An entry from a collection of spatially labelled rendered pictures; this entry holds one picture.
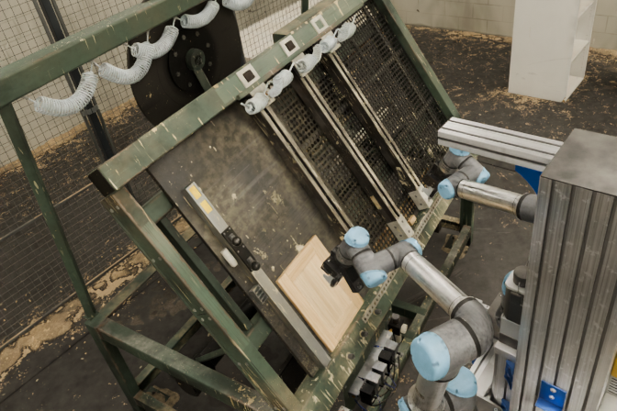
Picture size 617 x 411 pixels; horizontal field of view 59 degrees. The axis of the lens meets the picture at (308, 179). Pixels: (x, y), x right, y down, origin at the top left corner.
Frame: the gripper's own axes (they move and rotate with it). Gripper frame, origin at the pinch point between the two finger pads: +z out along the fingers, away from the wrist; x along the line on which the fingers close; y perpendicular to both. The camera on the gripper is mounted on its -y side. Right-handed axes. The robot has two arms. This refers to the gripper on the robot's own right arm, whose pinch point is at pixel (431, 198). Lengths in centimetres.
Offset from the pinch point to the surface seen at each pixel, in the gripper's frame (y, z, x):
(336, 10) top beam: 101, -15, -50
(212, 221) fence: 55, 0, 81
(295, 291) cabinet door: 18, 27, 66
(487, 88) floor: 48, 174, -347
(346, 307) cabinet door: -2, 41, 47
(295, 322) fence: 9, 28, 75
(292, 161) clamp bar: 57, 6, 30
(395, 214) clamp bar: 10.6, 35.2, -9.2
